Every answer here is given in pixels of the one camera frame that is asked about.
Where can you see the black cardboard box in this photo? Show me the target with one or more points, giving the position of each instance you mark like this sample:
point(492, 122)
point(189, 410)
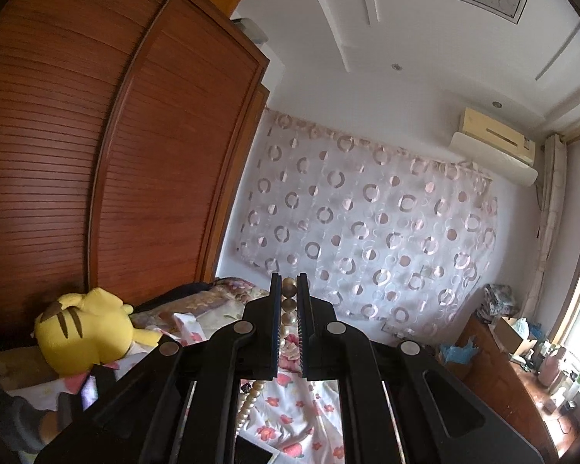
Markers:
point(254, 452)

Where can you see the brown wooden wardrobe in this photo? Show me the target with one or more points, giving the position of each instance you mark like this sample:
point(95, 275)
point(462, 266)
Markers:
point(101, 154)

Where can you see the stack of patterned papers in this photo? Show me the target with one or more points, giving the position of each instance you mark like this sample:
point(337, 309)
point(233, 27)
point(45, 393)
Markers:
point(499, 302)

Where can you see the beige window curtain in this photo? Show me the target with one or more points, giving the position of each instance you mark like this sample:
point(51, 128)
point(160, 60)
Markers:
point(552, 212)

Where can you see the yellow plush toy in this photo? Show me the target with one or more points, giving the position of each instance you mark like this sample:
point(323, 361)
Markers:
point(92, 333)

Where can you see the green cap bottle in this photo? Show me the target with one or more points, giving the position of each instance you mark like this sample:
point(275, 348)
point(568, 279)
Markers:
point(574, 389)

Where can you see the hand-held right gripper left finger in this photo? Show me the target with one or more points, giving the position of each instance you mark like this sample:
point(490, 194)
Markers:
point(208, 372)

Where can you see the floral quilt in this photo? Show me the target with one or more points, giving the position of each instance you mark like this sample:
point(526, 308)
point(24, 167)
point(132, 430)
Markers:
point(222, 297)

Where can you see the white item on wardrobe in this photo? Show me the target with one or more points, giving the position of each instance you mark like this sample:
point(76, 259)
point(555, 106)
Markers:
point(250, 30)

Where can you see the circle pattern wall curtain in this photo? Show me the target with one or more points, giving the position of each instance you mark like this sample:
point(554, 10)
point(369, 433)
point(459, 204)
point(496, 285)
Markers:
point(367, 232)

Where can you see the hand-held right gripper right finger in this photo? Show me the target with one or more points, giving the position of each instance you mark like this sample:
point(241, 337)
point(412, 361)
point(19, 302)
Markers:
point(367, 372)

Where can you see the wooden cabinet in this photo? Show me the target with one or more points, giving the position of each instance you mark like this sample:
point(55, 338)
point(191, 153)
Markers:
point(493, 386)

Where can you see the open cardboard box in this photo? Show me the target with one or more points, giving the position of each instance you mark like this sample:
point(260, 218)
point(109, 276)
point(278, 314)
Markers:
point(510, 338)

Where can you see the blue bag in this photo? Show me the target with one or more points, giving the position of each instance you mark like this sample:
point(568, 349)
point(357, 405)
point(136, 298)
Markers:
point(457, 352)

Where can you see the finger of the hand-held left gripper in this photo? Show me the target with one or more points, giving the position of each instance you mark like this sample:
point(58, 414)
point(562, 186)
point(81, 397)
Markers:
point(72, 403)

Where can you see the pink thermos jug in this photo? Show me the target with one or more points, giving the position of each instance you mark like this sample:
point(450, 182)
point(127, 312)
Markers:
point(552, 370)

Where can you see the white air conditioner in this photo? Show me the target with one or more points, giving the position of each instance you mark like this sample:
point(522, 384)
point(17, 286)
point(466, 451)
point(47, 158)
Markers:
point(493, 150)

